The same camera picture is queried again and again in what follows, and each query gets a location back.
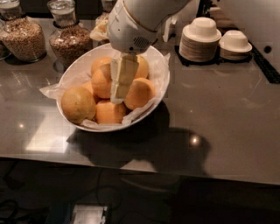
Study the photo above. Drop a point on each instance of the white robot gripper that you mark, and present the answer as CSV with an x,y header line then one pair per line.
x,y
128,29

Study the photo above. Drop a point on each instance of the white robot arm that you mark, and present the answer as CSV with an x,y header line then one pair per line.
x,y
259,20

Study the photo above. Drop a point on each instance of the white ceramic bowl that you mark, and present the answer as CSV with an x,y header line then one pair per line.
x,y
159,87

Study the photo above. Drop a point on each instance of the small hidden left orange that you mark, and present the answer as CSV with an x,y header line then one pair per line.
x,y
88,85

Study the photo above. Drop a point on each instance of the white paper bowl liner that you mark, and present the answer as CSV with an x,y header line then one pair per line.
x,y
159,68

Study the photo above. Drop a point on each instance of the front left yellowish orange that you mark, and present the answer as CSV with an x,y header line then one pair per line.
x,y
78,104

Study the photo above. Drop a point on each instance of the right glass cereal jar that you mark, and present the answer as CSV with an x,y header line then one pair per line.
x,y
106,7

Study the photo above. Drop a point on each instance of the glass cereal jar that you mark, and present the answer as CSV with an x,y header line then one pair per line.
x,y
106,7
23,38
69,40

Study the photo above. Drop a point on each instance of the middle glass cereal jar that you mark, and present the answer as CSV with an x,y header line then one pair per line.
x,y
69,40

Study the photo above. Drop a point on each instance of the white stand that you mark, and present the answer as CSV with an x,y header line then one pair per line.
x,y
169,28

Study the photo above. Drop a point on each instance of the tall stack paper bowls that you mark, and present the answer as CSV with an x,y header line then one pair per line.
x,y
199,40

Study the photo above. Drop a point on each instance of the left glass cereal jar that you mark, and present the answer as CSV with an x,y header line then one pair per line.
x,y
23,38

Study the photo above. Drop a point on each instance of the black tray mat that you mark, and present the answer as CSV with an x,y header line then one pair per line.
x,y
216,60

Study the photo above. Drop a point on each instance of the far left glass jar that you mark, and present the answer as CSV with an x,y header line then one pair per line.
x,y
4,51

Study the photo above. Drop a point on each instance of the short stack paper bowls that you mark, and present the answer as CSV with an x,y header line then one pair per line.
x,y
234,45

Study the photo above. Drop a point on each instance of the grey box under table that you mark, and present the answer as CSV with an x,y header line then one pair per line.
x,y
89,214

